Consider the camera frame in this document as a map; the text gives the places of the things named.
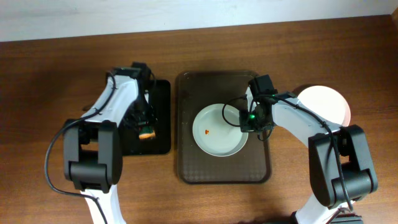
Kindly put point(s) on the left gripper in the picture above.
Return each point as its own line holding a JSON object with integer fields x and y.
{"x": 143, "y": 123}

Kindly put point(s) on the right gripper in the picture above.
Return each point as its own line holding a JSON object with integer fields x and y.
{"x": 249, "y": 123}

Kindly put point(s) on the green orange sponge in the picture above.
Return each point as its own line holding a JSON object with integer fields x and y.
{"x": 147, "y": 132}

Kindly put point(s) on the pale green plate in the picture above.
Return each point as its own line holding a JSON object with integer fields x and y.
{"x": 214, "y": 135}

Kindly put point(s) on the pinkish white plate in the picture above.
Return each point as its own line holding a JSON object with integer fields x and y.
{"x": 326, "y": 102}

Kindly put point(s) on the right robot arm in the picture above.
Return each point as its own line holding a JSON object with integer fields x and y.
{"x": 340, "y": 163}

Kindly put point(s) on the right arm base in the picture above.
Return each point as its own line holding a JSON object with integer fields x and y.
{"x": 347, "y": 219}

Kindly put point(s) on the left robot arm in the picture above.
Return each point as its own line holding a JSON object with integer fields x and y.
{"x": 92, "y": 147}

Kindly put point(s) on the black water tray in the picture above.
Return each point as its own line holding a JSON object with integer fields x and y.
{"x": 159, "y": 99}

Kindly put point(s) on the brown serving tray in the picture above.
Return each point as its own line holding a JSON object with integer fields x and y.
{"x": 195, "y": 91}

